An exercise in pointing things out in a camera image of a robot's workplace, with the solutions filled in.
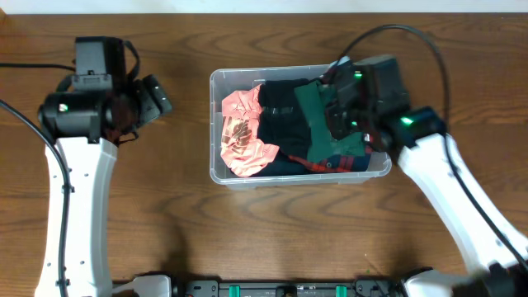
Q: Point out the black hooded sweatshirt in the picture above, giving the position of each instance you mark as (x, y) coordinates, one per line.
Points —
(282, 166)

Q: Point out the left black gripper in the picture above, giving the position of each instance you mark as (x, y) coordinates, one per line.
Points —
(154, 96)

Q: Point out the red navy plaid shirt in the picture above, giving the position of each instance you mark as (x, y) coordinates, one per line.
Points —
(336, 163)

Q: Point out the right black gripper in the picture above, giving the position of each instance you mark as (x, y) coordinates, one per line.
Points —
(338, 111)

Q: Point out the black garment with tape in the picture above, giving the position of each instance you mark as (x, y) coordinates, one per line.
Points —
(282, 121)

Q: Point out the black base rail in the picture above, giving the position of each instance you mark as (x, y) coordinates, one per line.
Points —
(288, 288)

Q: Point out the clear plastic storage bin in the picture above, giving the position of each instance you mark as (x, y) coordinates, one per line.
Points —
(223, 82)

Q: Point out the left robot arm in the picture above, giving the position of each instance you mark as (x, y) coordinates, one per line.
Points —
(85, 126)

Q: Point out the dark green garment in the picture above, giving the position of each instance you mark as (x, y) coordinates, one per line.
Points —
(312, 99)

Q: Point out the pink printed t-shirt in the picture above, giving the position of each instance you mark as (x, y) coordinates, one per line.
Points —
(242, 151)

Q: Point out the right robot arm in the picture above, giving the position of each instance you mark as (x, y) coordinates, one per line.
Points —
(371, 99)

